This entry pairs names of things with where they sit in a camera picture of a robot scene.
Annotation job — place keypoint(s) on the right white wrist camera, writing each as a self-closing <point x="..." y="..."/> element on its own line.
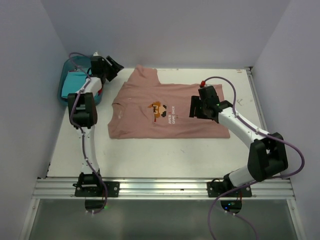
<point x="203" y="84"/>

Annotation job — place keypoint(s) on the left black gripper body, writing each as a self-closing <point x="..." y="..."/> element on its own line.
<point x="107" y="66"/>

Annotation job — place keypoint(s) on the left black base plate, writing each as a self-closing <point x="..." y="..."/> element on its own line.
<point x="113" y="189"/>

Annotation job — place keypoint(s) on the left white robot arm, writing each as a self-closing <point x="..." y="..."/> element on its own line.
<point x="83" y="116"/>

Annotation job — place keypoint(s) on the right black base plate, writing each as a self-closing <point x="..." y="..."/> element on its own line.
<point x="216" y="187"/>

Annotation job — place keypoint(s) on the teal plastic bin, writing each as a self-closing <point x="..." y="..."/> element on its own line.
<point x="82" y="61"/>

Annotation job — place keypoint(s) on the aluminium rail frame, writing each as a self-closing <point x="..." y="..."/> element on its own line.
<point x="163" y="189"/>

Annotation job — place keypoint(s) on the turquoise folded t shirt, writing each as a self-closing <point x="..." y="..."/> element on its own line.
<point x="74" y="81"/>

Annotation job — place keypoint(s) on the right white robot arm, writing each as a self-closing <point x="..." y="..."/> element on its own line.
<point x="267" y="155"/>

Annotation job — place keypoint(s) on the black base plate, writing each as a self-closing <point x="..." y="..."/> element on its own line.
<point x="216" y="187"/>
<point x="113" y="189"/>

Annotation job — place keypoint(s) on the pink t shirt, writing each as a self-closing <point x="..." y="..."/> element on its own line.
<point x="145" y="108"/>

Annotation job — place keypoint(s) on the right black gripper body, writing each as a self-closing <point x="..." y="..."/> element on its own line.
<point x="202" y="113"/>

